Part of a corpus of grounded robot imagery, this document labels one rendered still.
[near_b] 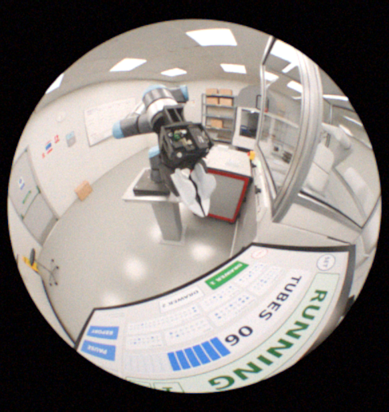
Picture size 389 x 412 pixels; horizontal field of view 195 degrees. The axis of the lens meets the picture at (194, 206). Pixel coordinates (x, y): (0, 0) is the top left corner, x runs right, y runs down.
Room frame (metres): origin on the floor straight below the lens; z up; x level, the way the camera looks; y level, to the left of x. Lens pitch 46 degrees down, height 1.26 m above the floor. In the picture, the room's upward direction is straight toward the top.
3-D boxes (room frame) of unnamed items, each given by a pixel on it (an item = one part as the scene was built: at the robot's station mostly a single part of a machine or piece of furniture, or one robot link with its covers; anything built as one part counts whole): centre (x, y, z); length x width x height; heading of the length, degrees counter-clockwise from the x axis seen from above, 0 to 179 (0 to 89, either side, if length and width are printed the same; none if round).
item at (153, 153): (0.76, 0.24, 0.96); 0.13 x 0.12 x 0.14; 92
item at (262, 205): (0.46, -0.36, 0.87); 0.29 x 0.02 x 0.11; 160
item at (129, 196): (0.77, 0.28, 0.70); 0.45 x 0.44 x 0.12; 86
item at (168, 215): (0.77, 0.25, 0.38); 0.30 x 0.30 x 0.76; 86
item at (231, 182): (1.24, -0.32, 0.38); 0.62 x 0.58 x 0.76; 160
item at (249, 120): (2.25, -1.36, 1.13); 1.78 x 1.14 x 0.45; 160
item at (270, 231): (0.56, -0.91, 0.87); 1.02 x 0.95 x 0.14; 160
